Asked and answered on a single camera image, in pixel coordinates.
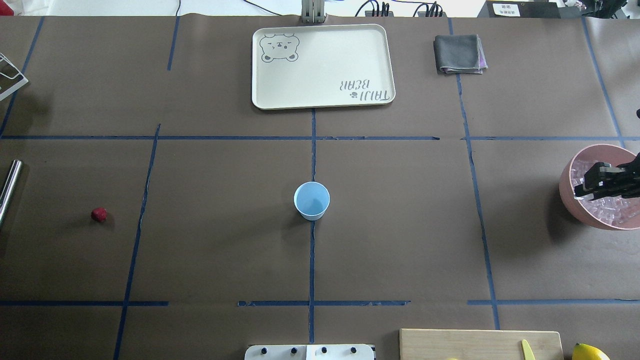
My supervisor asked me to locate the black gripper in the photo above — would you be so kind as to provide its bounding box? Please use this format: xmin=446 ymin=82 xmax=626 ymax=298
xmin=592 ymin=155 xmax=640 ymax=198

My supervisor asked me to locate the red strawberry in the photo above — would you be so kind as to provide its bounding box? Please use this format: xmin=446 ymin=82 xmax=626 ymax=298
xmin=90 ymin=207 xmax=108 ymax=223

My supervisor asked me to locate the steel muddler black tip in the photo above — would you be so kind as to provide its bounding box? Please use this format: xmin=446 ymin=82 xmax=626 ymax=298
xmin=0 ymin=159 xmax=24 ymax=228

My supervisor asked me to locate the pile of clear ice cubes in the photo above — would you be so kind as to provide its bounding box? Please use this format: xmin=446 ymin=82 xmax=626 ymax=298
xmin=570 ymin=159 xmax=640 ymax=227

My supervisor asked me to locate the light blue plastic cup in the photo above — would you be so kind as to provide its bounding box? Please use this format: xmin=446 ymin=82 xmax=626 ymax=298
xmin=293 ymin=181 xmax=331 ymax=221

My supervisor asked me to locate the pink bowl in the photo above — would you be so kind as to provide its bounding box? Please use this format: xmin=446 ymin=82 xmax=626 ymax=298
xmin=558 ymin=143 xmax=640 ymax=231

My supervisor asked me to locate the yellow lemon left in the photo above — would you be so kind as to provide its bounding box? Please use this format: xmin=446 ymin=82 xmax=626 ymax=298
xmin=571 ymin=342 xmax=610 ymax=360

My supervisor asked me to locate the wooden cutting board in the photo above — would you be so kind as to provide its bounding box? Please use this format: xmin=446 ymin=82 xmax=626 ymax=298
xmin=398 ymin=328 xmax=564 ymax=360

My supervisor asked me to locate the cream bear tray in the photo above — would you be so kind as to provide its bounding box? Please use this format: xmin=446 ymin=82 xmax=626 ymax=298
xmin=251 ymin=23 xmax=396 ymax=110

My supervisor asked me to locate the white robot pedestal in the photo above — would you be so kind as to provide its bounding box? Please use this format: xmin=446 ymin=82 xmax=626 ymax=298
xmin=244 ymin=343 xmax=377 ymax=360

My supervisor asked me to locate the aluminium frame post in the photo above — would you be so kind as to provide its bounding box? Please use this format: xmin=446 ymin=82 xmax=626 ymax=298
xmin=301 ymin=0 xmax=327 ymax=24

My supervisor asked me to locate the white wire cup rack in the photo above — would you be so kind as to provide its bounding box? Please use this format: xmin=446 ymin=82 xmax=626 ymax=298
xmin=0 ymin=53 xmax=29 ymax=101

